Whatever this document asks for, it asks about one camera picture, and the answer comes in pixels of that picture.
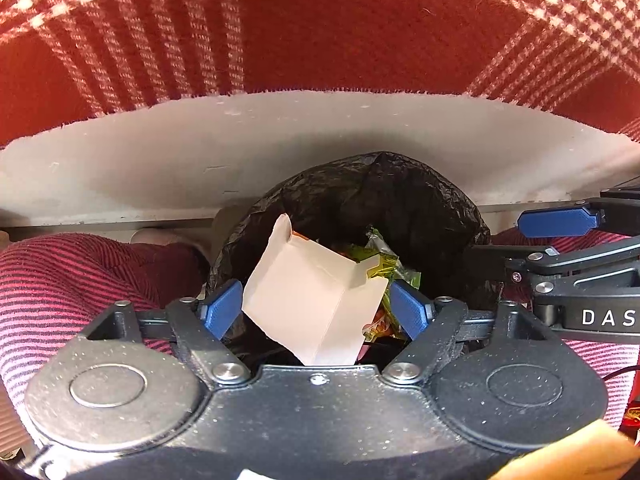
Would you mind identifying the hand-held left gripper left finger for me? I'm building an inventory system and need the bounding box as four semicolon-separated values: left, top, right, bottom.
82;279;252;387

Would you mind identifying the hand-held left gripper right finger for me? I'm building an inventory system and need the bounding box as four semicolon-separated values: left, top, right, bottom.
382;279;557;387

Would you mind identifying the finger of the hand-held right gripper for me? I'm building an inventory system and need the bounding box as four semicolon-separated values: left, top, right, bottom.
517;186;640;239
462;236;640;287

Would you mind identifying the green clear plastic wrapper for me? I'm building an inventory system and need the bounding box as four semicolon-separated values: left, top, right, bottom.
357;227;424;307

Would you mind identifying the orange and white paper carton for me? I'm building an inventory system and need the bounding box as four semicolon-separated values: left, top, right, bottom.
241;212;391;367

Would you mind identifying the bin with black bag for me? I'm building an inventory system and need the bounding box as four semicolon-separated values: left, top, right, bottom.
206;151;494;362

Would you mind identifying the person's right leg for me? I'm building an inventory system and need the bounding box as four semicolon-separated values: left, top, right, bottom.
492;226;640;432

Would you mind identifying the person's leg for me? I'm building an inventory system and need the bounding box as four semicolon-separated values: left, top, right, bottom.
492;226;640;432
0;232;212;453

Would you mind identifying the red packet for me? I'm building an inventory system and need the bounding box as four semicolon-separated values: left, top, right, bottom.
620;399;640;434

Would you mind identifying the person's left leg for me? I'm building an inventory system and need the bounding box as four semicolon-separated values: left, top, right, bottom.
0;232;212;453

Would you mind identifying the red plaid blanket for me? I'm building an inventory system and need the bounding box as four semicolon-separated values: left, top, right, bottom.
0;0;640;152

